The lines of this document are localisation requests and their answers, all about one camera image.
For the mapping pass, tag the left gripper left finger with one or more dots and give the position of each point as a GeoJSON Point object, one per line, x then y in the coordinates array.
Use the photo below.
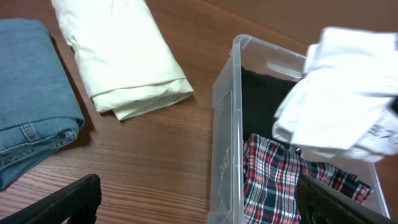
{"type": "Point", "coordinates": [76, 203]}

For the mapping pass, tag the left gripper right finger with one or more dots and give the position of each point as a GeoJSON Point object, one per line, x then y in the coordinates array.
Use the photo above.
{"type": "Point", "coordinates": [318, 203]}

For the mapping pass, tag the red blue plaid shirt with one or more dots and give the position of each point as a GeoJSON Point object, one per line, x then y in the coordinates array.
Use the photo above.
{"type": "Point", "coordinates": [271, 173]}

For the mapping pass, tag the white printed t-shirt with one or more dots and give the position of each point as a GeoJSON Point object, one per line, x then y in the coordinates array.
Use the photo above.
{"type": "Point", "coordinates": [346, 103]}

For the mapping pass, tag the black garment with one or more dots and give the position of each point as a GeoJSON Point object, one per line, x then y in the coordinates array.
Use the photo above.
{"type": "Point", "coordinates": [261, 96]}

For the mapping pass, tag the clear plastic storage container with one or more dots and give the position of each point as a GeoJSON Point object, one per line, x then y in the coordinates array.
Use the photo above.
{"type": "Point", "coordinates": [227, 178]}

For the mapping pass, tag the blue folded jeans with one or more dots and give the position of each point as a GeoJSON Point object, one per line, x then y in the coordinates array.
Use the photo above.
{"type": "Point", "coordinates": [39, 111]}

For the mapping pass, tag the cream folded cloth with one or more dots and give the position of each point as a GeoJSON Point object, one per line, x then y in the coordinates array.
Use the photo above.
{"type": "Point", "coordinates": [123, 61]}

